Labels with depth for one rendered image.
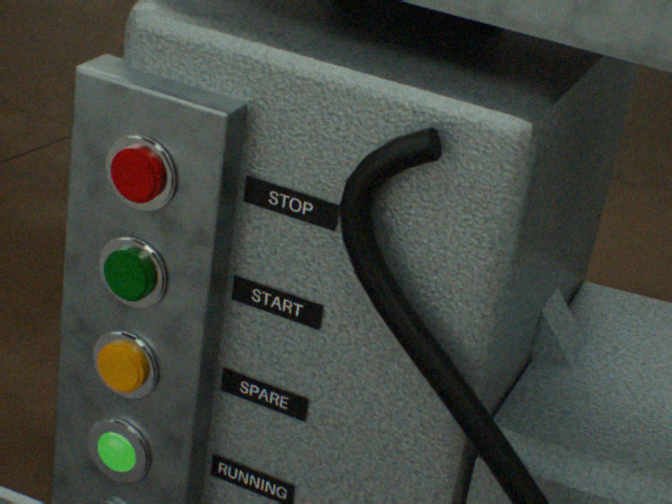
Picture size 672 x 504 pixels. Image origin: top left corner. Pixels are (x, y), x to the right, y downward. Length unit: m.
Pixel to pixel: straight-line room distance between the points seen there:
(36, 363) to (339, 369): 2.57
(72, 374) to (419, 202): 0.21
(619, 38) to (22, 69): 4.44
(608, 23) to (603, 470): 0.21
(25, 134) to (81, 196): 3.73
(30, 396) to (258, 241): 2.46
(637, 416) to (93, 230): 0.27
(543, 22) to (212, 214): 0.17
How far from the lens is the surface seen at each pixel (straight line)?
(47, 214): 3.85
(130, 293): 0.63
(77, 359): 0.67
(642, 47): 0.52
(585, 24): 0.53
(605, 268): 4.04
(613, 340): 0.72
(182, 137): 0.59
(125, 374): 0.65
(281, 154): 0.59
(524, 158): 0.55
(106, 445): 0.68
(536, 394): 0.66
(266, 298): 0.62
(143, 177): 0.60
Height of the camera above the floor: 1.70
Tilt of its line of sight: 27 degrees down
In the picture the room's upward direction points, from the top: 9 degrees clockwise
